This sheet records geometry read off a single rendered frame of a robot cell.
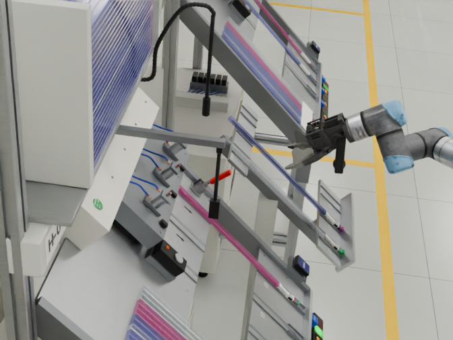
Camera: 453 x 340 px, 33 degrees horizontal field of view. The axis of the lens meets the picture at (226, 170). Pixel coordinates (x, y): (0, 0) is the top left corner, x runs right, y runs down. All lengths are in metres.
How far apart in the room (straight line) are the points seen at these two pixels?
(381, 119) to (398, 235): 1.57
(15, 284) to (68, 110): 0.29
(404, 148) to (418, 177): 1.96
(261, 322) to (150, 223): 0.44
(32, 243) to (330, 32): 4.53
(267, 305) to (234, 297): 1.21
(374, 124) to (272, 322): 0.61
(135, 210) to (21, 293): 0.39
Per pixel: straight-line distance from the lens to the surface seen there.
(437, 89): 5.05
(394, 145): 2.13
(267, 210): 2.33
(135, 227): 1.63
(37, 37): 1.21
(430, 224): 3.78
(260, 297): 1.96
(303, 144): 2.27
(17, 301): 1.32
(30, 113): 1.28
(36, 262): 1.26
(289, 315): 2.03
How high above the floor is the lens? 2.15
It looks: 34 degrees down
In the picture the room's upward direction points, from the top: 5 degrees clockwise
